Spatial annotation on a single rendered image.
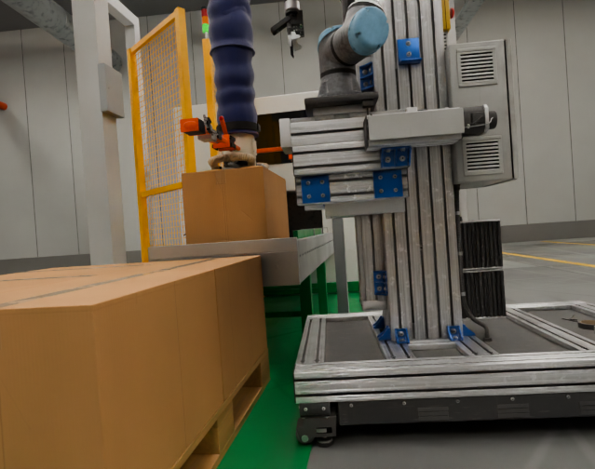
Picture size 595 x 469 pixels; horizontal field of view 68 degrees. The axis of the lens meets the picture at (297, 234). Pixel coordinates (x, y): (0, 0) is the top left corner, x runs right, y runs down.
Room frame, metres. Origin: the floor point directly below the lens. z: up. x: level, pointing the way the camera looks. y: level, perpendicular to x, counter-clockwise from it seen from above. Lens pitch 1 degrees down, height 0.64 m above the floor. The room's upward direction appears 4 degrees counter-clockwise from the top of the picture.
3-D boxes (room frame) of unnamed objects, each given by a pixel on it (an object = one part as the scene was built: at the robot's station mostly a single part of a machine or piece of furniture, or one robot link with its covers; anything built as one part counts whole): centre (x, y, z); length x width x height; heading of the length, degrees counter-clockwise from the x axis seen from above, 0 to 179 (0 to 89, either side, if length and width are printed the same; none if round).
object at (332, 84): (1.44, -0.17, 1.09); 0.15 x 0.15 x 0.10
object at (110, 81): (2.88, 1.14, 1.62); 0.20 x 0.05 x 0.30; 171
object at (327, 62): (1.43, -0.17, 1.20); 0.13 x 0.12 x 0.14; 26
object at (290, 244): (2.00, 0.35, 0.58); 0.70 x 0.03 x 0.06; 81
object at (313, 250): (3.11, -0.15, 0.50); 2.31 x 0.05 x 0.19; 171
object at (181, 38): (3.10, 0.91, 1.05); 0.87 x 0.10 x 2.10; 43
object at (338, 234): (2.50, -0.23, 0.50); 0.07 x 0.07 x 1.00; 81
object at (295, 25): (2.20, -0.06, 1.66); 0.09 x 0.08 x 0.12; 86
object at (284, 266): (2.00, 0.35, 0.47); 0.70 x 0.03 x 0.15; 81
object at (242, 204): (2.37, 0.29, 0.75); 0.60 x 0.40 x 0.40; 171
